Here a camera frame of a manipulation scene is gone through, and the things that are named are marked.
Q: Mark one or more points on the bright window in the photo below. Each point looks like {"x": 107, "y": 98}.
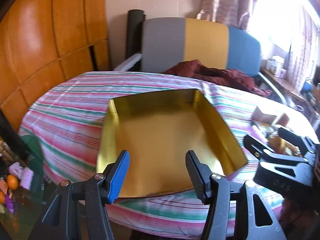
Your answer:
{"x": 275, "y": 10}

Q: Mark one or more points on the yellow snack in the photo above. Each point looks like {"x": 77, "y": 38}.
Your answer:
{"x": 285, "y": 146}

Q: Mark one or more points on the orange wooden wardrobe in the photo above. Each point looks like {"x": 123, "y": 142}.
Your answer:
{"x": 50, "y": 30}

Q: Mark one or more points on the striped tablecloth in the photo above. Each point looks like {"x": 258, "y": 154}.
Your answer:
{"x": 70, "y": 110}

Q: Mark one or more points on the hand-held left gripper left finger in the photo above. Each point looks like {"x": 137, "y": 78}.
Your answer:
{"x": 120, "y": 177}

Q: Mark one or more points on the person's right forearm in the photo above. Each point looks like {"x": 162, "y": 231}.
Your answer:
{"x": 300, "y": 215}

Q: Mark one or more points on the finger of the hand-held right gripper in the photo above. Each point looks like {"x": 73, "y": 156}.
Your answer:
{"x": 262, "y": 150}
{"x": 292, "y": 135}

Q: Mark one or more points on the dark red cloth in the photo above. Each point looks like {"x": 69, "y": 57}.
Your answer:
{"x": 220, "y": 76}

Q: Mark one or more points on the gold tin box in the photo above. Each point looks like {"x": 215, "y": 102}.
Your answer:
{"x": 162, "y": 135}

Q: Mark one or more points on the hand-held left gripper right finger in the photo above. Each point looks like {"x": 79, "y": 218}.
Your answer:
{"x": 195, "y": 177}

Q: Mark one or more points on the blue container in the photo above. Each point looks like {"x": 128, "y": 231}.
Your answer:
{"x": 307, "y": 85}

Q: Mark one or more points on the black rolled mat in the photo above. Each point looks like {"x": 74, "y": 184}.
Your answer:
{"x": 133, "y": 35}

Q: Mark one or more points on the grey yellow blue armchair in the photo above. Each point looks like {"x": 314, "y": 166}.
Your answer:
{"x": 165, "y": 42}

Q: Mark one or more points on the patterned pink curtain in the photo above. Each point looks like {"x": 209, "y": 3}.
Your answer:
{"x": 302, "y": 42}
{"x": 225, "y": 2}

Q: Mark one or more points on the orange fruit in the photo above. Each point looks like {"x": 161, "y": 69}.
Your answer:
{"x": 12, "y": 182}
{"x": 1, "y": 197}

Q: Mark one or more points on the pink cloth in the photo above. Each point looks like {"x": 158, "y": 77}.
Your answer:
{"x": 23, "y": 177}

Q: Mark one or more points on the white box blue print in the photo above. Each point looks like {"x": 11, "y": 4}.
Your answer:
{"x": 277, "y": 63}

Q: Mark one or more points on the pale purple box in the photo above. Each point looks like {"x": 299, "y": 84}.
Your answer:
{"x": 282, "y": 73}

